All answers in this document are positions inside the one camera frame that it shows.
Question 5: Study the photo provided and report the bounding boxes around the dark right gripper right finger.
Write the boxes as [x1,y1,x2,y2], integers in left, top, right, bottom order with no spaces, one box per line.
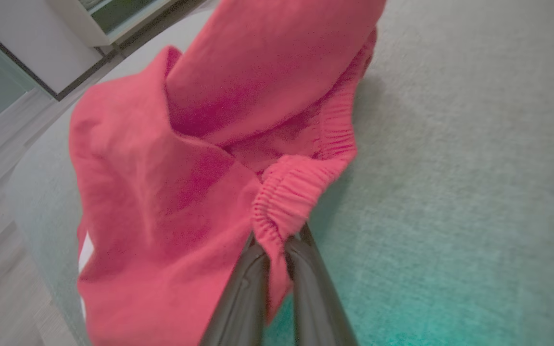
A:
[284,223,360,346]

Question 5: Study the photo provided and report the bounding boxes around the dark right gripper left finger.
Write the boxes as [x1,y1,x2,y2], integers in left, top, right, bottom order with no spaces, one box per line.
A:
[199,233,271,346]

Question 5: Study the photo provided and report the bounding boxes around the red mesh shorts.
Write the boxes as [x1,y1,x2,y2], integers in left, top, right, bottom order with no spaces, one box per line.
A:
[68,0,388,346]

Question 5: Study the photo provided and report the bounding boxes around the grey fabric sofa seat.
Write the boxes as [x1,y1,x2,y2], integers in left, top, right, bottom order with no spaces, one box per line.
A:
[5,0,554,346]

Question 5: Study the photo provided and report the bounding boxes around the white cabinet glass front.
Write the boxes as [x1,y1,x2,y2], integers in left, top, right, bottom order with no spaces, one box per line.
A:
[45,0,184,47]

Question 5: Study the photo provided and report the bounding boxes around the white flat cabinet panel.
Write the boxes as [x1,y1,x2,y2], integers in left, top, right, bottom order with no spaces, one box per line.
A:
[0,0,105,101]

